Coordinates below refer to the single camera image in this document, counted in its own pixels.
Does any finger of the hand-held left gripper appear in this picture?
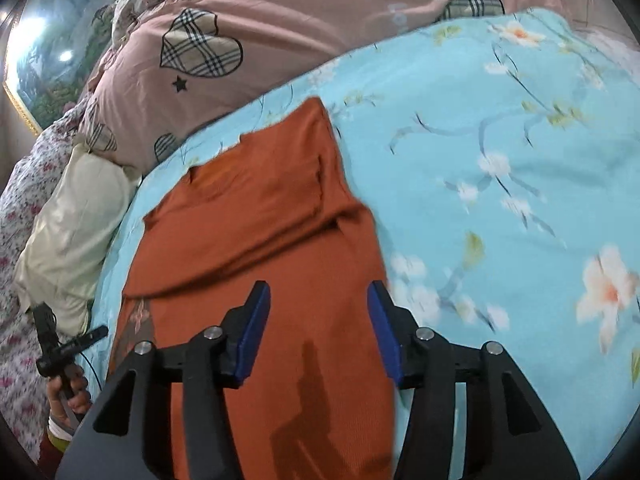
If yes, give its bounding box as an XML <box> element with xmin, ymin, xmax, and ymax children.
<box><xmin>59</xmin><ymin>325</ymin><xmax>110</xmax><ymax>352</ymax></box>

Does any orange knit sweater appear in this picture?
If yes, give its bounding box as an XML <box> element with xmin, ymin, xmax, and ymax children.
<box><xmin>107</xmin><ymin>97</ymin><xmax>404</xmax><ymax>480</ymax></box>

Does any person's left hand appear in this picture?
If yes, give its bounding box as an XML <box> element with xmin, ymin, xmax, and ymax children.
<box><xmin>46</xmin><ymin>363</ymin><xmax>93</xmax><ymax>431</ymax></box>

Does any white pink floral sheet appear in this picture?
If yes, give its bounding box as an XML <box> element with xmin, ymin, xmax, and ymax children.
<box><xmin>0</xmin><ymin>96</ymin><xmax>121</xmax><ymax>461</ymax></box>

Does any pink quilt with plaid hearts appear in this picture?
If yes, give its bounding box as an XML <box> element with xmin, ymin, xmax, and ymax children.
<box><xmin>75</xmin><ymin>0</ymin><xmax>576</xmax><ymax>179</ymax></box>

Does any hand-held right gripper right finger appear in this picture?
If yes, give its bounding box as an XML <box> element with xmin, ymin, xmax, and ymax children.
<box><xmin>367</xmin><ymin>280</ymin><xmax>581</xmax><ymax>480</ymax></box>

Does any cream pillow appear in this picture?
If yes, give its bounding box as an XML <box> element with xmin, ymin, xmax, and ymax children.
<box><xmin>14</xmin><ymin>143</ymin><xmax>143</xmax><ymax>337</ymax></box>

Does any person's left forearm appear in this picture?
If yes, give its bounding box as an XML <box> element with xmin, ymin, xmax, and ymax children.
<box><xmin>38</xmin><ymin>418</ymin><xmax>81</xmax><ymax>479</ymax></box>

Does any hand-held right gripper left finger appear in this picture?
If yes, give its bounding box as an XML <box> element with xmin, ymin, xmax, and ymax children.
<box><xmin>55</xmin><ymin>280</ymin><xmax>272</xmax><ymax>480</ymax></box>

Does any framed landscape wall picture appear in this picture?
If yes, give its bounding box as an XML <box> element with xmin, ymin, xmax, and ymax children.
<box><xmin>3</xmin><ymin>0</ymin><xmax>166</xmax><ymax>136</ymax></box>

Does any light blue floral bedsheet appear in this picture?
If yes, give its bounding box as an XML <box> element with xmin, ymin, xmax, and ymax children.
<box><xmin>88</xmin><ymin>7</ymin><xmax>640</xmax><ymax>480</ymax></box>

